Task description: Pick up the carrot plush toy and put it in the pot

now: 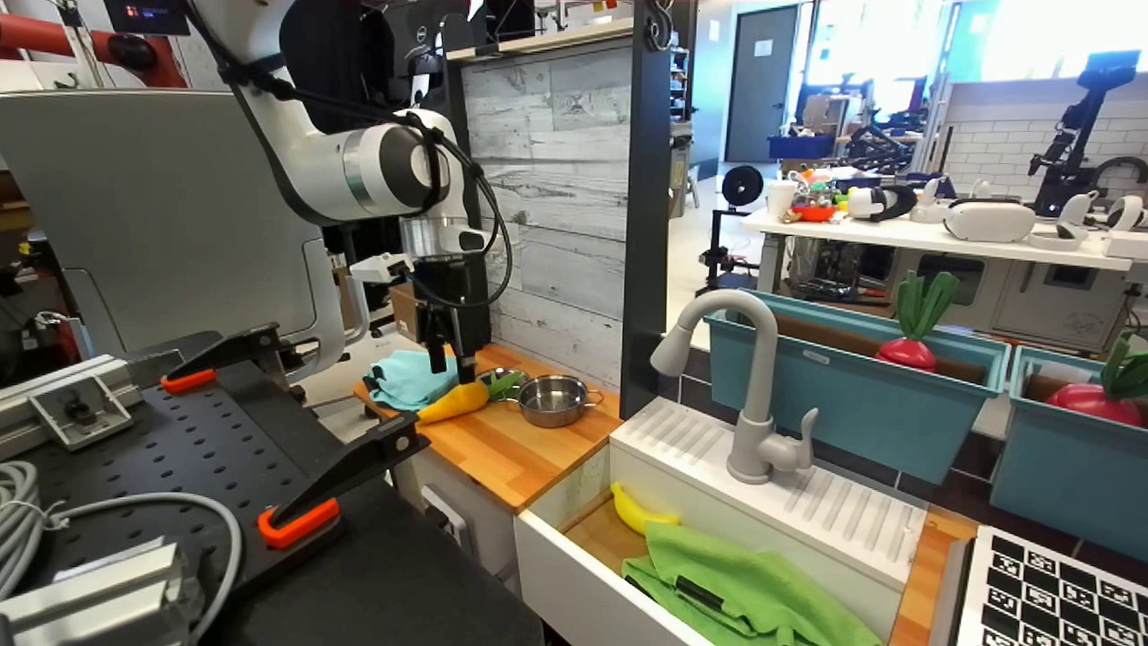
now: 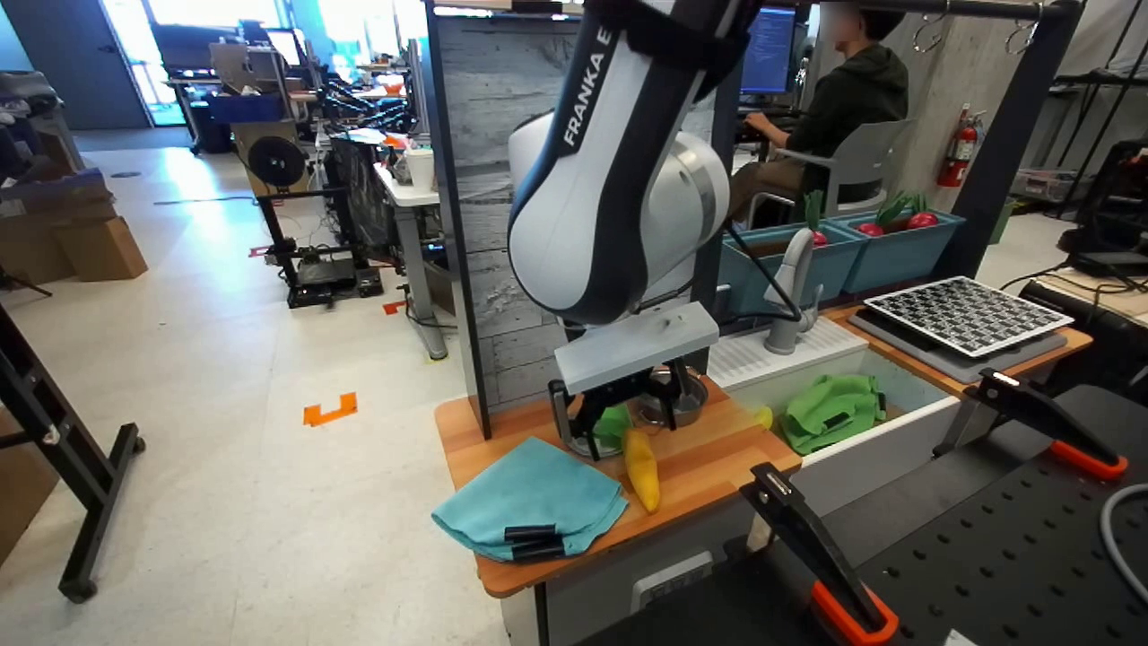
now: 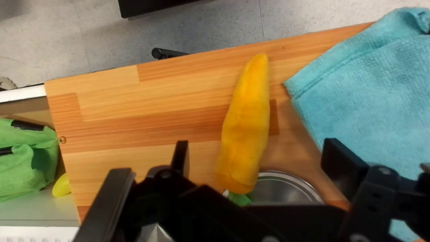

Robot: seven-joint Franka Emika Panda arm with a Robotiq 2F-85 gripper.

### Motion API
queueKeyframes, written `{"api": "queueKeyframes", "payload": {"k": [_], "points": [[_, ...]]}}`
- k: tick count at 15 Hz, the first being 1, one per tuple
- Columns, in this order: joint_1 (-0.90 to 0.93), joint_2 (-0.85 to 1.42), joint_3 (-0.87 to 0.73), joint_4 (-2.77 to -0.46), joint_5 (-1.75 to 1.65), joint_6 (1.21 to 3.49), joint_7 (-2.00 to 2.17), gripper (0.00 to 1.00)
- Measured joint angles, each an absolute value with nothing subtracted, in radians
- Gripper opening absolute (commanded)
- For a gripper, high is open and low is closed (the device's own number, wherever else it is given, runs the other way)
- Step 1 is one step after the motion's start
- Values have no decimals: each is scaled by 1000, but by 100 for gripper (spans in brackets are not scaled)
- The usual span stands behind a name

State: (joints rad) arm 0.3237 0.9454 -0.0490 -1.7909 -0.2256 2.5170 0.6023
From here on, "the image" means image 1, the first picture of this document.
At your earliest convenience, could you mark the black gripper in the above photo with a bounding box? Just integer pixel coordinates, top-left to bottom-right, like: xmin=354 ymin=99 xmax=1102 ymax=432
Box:
xmin=408 ymin=246 xmax=497 ymax=375

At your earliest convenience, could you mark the yellow carrot plush toy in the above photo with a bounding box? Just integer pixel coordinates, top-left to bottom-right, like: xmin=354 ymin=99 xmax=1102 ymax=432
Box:
xmin=417 ymin=365 xmax=534 ymax=426

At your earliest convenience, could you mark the small metal pot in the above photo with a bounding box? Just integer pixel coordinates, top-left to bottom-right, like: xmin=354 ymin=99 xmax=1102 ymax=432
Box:
xmin=512 ymin=372 xmax=598 ymax=432

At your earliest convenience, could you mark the white toy kitchen cabinet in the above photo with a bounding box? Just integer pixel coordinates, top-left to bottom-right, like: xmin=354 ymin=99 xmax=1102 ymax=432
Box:
xmin=393 ymin=445 xmax=524 ymax=587

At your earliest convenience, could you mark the yellow banana toy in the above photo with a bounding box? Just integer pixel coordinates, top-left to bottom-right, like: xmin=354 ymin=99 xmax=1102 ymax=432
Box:
xmin=609 ymin=479 xmax=682 ymax=539

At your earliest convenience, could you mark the white toy sink unit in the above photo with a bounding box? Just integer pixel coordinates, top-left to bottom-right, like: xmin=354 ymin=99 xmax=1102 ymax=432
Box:
xmin=512 ymin=396 xmax=973 ymax=646

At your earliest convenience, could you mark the grey toy faucet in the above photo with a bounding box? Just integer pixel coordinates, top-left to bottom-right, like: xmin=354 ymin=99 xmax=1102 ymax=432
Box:
xmin=645 ymin=286 xmax=824 ymax=490

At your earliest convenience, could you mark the colourful toy pile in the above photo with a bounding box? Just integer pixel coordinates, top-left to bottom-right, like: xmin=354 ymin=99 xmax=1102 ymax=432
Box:
xmin=785 ymin=166 xmax=842 ymax=225

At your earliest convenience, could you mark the red radish plush toy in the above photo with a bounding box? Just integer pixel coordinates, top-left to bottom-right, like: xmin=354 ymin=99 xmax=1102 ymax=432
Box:
xmin=876 ymin=268 xmax=968 ymax=372
xmin=1046 ymin=337 xmax=1148 ymax=432

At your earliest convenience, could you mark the teal cloth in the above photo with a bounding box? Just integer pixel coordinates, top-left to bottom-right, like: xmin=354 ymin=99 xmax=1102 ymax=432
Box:
xmin=364 ymin=343 xmax=469 ymax=415

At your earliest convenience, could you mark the large cardboard box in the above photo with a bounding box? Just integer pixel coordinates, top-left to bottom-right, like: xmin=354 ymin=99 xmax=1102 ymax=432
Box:
xmin=387 ymin=280 xmax=424 ymax=347

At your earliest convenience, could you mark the grey wood-print backsplash panel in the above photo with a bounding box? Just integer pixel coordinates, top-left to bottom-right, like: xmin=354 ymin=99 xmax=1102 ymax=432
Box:
xmin=461 ymin=44 xmax=639 ymax=396

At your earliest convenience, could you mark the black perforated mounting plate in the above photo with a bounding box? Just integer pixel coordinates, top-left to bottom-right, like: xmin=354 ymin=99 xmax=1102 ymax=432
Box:
xmin=22 ymin=321 xmax=436 ymax=587

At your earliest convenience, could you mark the black round fan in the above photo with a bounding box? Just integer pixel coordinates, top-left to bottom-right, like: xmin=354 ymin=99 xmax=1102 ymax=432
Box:
xmin=718 ymin=162 xmax=767 ymax=216

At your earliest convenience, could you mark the large white panel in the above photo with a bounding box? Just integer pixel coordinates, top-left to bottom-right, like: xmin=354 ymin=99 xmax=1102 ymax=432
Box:
xmin=0 ymin=85 xmax=352 ymax=363

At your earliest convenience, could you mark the green cloth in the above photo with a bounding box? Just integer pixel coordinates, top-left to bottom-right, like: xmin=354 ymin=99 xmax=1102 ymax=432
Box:
xmin=621 ymin=519 xmax=887 ymax=646

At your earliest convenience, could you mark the grey door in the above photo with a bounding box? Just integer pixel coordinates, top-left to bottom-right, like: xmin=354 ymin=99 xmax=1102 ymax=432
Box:
xmin=725 ymin=4 xmax=800 ymax=170

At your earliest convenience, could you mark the long teal planter box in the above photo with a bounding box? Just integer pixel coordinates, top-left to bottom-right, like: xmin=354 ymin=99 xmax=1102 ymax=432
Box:
xmin=705 ymin=286 xmax=1015 ymax=489

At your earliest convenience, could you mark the white background table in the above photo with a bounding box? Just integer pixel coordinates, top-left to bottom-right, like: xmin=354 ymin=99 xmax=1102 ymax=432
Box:
xmin=750 ymin=213 xmax=1141 ymax=327

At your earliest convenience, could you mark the red pipe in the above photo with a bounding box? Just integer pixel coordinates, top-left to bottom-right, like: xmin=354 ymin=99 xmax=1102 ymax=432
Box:
xmin=0 ymin=10 xmax=191 ymax=89

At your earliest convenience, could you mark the white VR headset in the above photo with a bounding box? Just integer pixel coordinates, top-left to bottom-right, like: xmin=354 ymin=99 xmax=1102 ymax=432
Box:
xmin=939 ymin=196 xmax=1041 ymax=246

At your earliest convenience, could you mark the short teal planter box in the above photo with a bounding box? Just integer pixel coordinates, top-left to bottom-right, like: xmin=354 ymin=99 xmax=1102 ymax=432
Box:
xmin=988 ymin=343 xmax=1148 ymax=568

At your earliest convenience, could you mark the black-white marker calibration board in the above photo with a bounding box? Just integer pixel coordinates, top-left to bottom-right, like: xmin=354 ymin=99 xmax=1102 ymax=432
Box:
xmin=955 ymin=519 xmax=1148 ymax=646

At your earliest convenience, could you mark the black background machine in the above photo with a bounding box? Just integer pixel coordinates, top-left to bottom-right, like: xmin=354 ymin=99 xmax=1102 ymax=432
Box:
xmin=1026 ymin=45 xmax=1144 ymax=219

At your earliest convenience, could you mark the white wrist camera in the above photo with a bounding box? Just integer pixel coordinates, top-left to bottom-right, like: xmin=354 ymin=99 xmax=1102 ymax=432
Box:
xmin=347 ymin=246 xmax=417 ymax=286

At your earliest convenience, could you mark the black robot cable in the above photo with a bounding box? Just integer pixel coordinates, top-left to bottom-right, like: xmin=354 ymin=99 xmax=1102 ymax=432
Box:
xmin=406 ymin=111 xmax=516 ymax=308

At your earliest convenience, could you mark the black vertical frame post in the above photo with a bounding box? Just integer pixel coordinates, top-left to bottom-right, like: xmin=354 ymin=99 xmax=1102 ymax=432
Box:
xmin=619 ymin=0 xmax=674 ymax=423

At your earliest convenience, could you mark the small orange clamp handle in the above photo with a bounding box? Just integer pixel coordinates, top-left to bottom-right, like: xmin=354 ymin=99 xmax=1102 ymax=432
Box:
xmin=160 ymin=365 xmax=222 ymax=398

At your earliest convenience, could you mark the grey looped cable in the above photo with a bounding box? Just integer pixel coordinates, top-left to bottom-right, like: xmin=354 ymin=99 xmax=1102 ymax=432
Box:
xmin=45 ymin=489 xmax=249 ymax=643

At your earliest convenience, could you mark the aluminium extrusion rail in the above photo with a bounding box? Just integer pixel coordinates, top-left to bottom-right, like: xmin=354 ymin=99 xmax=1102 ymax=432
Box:
xmin=0 ymin=350 xmax=136 ymax=451

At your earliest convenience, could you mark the aluminium angle bracket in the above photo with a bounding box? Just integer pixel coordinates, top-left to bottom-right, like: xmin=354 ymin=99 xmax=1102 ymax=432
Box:
xmin=0 ymin=536 xmax=191 ymax=646

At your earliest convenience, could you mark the white coiled cable bundle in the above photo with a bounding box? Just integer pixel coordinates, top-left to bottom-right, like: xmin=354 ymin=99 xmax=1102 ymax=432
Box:
xmin=0 ymin=459 xmax=46 ymax=603

